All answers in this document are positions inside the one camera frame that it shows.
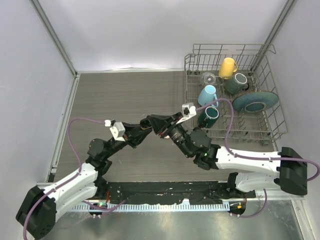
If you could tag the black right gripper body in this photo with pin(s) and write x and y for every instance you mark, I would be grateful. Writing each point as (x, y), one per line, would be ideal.
(168, 129)

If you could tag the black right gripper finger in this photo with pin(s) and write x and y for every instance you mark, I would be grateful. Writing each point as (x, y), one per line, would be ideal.
(154, 116)
(158, 126)

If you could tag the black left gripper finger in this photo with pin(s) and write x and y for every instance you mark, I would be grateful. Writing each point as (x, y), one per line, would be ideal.
(137, 139)
(133, 128)

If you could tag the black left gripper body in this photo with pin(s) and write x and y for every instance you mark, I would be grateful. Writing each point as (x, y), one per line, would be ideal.
(128, 138)

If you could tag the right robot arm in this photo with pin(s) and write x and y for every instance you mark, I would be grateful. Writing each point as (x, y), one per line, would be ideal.
(254, 170)

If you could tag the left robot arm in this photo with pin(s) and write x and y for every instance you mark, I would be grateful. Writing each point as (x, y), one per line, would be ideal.
(42, 207)

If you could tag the dark teal mug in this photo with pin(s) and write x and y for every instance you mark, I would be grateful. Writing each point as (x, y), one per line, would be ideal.
(208, 117)

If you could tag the light blue mug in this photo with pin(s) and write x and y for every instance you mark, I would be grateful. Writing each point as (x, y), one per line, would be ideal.
(207, 95)

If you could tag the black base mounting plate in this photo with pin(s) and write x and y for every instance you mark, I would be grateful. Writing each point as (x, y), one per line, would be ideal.
(170, 192)

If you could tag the clear glass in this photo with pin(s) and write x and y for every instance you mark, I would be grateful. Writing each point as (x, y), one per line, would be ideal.
(208, 78)

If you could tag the dark grey-green mug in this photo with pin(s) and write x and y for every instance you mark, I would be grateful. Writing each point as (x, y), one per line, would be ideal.
(235, 84)

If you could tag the yellow mug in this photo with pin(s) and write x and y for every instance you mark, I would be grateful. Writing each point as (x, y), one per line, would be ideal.
(228, 68)

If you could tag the blue ceramic plate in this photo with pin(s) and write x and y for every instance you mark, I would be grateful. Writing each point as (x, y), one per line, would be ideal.
(255, 102)

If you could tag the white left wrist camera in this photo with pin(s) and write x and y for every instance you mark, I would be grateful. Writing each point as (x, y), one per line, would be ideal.
(117, 129)

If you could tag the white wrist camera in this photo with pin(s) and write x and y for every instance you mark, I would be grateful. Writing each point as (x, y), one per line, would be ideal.
(117, 129)
(188, 112)

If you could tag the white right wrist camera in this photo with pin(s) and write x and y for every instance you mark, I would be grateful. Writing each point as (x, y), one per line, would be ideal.
(188, 112)

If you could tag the white slotted cable duct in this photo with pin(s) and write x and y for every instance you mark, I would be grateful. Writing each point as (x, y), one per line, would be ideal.
(185, 206)

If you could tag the metal wire dish rack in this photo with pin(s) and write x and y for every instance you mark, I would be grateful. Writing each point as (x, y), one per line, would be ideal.
(264, 128)

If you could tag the aluminium frame rail left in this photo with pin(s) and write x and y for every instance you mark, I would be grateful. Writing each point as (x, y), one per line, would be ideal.
(62, 129)

